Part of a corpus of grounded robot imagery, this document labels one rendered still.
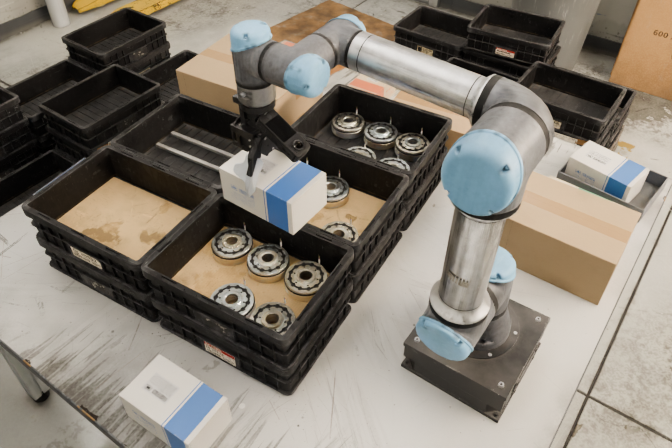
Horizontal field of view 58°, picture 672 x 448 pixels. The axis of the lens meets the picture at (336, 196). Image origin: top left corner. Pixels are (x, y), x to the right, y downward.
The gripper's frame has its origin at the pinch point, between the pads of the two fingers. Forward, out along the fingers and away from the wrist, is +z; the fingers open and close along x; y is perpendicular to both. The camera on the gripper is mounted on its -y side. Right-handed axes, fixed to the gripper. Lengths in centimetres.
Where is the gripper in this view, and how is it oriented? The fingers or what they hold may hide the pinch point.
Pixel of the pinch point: (273, 179)
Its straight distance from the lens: 133.7
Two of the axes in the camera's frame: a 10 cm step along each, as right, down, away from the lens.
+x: -5.8, 5.5, -6.0
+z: 0.1, 7.4, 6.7
